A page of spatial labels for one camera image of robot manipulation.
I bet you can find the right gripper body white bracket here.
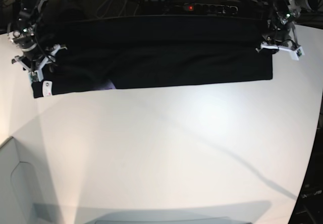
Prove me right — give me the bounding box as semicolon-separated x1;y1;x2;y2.
12;43;67;83

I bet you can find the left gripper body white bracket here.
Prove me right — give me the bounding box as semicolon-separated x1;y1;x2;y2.
255;26;305;61

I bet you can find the black T-shirt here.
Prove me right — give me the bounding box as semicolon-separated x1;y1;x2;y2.
31;16;273;98

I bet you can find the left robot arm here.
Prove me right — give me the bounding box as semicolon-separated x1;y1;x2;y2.
255;0;305;61

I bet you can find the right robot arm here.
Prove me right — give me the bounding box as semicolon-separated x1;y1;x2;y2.
7;0;67;83

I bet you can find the white garment label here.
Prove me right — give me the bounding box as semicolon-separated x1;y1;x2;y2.
42;80;53;97

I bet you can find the black power strip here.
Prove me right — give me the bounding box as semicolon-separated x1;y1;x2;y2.
166;4;239;17

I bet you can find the grey-white bin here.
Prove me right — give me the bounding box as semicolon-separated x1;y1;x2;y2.
1;137;76;223

